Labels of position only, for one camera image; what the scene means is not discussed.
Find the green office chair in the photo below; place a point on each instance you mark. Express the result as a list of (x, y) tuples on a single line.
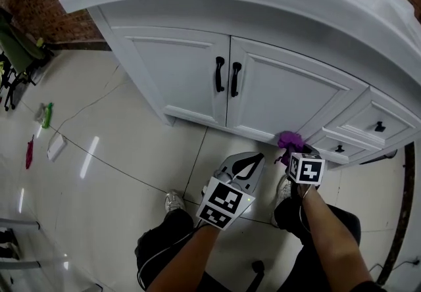
[(16, 47)]

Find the person's right white shoe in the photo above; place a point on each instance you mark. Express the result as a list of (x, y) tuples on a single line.
[(283, 192)]

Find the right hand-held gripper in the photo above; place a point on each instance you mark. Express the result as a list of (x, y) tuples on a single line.
[(306, 169)]

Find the person's white shoe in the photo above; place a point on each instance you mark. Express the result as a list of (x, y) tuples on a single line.
[(283, 192), (173, 201)]

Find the white cabinet door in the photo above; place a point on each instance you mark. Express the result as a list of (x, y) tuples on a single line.
[(289, 93), (177, 70)]

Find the small white cabinet drawer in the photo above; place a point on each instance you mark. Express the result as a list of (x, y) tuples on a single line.
[(352, 149)]

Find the grey metal rack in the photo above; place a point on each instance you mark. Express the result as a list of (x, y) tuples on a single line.
[(16, 244)]

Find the white flat box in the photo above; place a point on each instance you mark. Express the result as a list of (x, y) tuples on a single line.
[(56, 148)]

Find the white sink cabinet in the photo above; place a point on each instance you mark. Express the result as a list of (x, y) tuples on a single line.
[(184, 63)]

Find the person's left forearm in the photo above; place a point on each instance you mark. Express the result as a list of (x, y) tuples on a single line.
[(187, 261)]

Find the black drawer knob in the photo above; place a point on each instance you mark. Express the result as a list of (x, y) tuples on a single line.
[(339, 149), (380, 127)]

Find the black stool caster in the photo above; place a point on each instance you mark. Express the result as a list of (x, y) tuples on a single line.
[(258, 270)]

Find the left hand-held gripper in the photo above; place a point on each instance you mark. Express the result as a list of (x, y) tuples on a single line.
[(227, 198)]

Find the person's leg black trousers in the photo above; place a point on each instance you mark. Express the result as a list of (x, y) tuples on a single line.
[(164, 241), (338, 221)]

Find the person's right forearm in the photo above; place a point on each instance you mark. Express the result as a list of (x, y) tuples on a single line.
[(332, 234)]

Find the green and white bottle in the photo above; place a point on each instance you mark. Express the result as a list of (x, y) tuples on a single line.
[(46, 115)]

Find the person's left white shoe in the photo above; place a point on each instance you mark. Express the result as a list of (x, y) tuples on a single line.
[(173, 201)]

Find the person's left leg black trousers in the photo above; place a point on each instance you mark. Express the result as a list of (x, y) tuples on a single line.
[(164, 241)]

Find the red rag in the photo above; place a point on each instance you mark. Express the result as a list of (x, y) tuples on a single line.
[(29, 152)]

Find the purple cloth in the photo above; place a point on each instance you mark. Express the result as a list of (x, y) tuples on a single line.
[(290, 141)]

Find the person's right leg black trousers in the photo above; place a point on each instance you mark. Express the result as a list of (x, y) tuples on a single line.
[(338, 221)]

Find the large white cabinet drawer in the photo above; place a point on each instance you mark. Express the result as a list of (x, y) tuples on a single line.
[(368, 119)]

